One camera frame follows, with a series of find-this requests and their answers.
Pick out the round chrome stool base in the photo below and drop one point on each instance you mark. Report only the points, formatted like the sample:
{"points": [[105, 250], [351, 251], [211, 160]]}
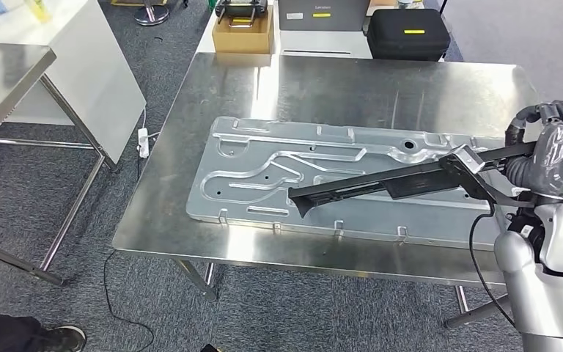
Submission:
{"points": [[151, 14]]}

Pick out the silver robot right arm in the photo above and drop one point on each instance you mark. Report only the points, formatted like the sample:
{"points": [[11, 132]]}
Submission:
{"points": [[553, 272]]}

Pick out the white power strip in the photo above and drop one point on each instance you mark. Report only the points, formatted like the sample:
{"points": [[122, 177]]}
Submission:
{"points": [[143, 143]]}

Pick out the large steel workbench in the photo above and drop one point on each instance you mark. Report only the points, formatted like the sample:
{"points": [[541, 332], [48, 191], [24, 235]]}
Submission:
{"points": [[359, 82]]}

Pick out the grey equipment case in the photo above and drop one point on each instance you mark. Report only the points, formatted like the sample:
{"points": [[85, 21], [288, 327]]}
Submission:
{"points": [[339, 19]]}

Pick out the black hard case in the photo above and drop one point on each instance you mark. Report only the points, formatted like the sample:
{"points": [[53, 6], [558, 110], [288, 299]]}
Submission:
{"points": [[408, 46]]}

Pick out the black plastic frame part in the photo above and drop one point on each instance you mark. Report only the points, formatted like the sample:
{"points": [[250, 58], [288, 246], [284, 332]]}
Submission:
{"points": [[417, 182]]}

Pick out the yellow bottle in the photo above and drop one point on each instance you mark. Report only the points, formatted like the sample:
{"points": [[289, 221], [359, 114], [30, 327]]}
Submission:
{"points": [[38, 9]]}

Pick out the small steel table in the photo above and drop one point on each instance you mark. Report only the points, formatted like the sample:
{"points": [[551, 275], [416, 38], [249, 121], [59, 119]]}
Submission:
{"points": [[4, 82]]}

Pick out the black device in box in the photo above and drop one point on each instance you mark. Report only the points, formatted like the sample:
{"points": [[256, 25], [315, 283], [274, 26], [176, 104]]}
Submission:
{"points": [[242, 7]]}

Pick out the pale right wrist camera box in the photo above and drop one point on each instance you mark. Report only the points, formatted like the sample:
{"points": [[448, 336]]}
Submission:
{"points": [[471, 158]]}

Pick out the stamped sheet metal panel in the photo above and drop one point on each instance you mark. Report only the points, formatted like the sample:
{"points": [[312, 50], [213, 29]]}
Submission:
{"points": [[359, 223]]}

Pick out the white flat box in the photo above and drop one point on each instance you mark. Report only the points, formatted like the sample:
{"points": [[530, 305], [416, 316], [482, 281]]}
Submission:
{"points": [[325, 44]]}

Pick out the cardboard box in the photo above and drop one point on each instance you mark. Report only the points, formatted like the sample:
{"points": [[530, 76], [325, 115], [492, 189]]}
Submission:
{"points": [[242, 41]]}

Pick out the person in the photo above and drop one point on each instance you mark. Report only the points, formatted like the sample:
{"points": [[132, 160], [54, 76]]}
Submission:
{"points": [[0, 333]]}

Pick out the white board panel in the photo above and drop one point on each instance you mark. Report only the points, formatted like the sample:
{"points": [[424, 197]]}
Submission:
{"points": [[92, 73]]}

